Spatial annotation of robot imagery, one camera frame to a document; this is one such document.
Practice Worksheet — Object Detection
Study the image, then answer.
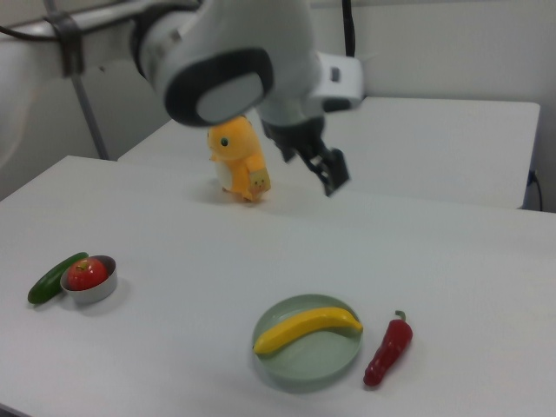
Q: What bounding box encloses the green cucumber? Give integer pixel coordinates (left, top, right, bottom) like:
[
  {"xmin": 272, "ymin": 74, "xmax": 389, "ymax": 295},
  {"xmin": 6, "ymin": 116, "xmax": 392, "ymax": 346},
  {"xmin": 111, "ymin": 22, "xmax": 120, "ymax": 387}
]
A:
[{"xmin": 27, "ymin": 251, "xmax": 89, "ymax": 305}]

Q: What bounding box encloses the yellow banana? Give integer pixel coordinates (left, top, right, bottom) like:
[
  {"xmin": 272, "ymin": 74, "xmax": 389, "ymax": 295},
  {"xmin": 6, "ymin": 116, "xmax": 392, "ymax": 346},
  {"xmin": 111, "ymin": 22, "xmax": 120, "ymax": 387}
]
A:
[{"xmin": 253, "ymin": 307, "xmax": 364, "ymax": 355}]

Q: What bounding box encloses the red chili pepper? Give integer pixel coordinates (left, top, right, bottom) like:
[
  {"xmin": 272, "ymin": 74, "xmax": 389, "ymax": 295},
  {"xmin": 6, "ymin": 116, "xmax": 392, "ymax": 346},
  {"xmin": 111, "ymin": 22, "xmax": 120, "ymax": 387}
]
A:
[{"xmin": 363, "ymin": 309, "xmax": 414, "ymax": 387}]

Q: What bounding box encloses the black wall cable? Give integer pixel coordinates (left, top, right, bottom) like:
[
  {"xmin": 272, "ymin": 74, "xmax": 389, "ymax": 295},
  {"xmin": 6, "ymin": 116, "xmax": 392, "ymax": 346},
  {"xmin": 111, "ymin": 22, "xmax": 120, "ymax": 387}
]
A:
[{"xmin": 526, "ymin": 168, "xmax": 545, "ymax": 210}]

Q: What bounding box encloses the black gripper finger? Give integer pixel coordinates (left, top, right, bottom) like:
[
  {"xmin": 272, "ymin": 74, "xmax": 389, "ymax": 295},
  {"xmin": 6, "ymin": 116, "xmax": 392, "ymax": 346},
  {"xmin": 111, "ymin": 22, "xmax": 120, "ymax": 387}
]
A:
[
  {"xmin": 298, "ymin": 149, "xmax": 329, "ymax": 190},
  {"xmin": 323, "ymin": 148, "xmax": 352, "ymax": 198}
]

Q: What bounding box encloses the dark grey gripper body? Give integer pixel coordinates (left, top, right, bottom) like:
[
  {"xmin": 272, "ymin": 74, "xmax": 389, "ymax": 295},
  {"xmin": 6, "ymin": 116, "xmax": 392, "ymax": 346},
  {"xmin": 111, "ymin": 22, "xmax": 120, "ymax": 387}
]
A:
[{"xmin": 259, "ymin": 106, "xmax": 329, "ymax": 164}]

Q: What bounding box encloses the pale green plastic plate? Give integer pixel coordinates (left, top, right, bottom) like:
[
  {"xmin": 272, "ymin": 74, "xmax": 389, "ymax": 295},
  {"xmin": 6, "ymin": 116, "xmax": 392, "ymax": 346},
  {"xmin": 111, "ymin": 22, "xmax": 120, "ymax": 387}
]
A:
[{"xmin": 252, "ymin": 294, "xmax": 364, "ymax": 382}]

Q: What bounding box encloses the grey small bowl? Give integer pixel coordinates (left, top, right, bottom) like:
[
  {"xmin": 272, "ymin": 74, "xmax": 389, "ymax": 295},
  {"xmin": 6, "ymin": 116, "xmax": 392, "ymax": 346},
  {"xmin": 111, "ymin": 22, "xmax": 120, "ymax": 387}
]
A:
[{"xmin": 59, "ymin": 255, "xmax": 118, "ymax": 305}]

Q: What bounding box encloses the grey partition frame post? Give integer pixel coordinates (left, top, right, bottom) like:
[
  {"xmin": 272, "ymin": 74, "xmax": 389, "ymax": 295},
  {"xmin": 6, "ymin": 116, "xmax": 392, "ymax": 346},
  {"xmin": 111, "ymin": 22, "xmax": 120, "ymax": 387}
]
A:
[{"xmin": 43, "ymin": 0, "xmax": 110, "ymax": 161}]

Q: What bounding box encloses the red apple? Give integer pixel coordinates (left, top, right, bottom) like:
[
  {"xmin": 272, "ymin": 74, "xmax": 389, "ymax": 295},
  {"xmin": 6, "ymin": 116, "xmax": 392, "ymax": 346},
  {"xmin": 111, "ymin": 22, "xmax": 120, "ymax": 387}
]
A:
[{"xmin": 66, "ymin": 258, "xmax": 109, "ymax": 291}]

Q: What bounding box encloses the orange plush toy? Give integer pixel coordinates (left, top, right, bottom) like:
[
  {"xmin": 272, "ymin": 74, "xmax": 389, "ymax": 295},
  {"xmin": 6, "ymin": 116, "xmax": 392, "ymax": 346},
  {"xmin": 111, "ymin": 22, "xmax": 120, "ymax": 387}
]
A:
[{"xmin": 206, "ymin": 115, "xmax": 271, "ymax": 203}]

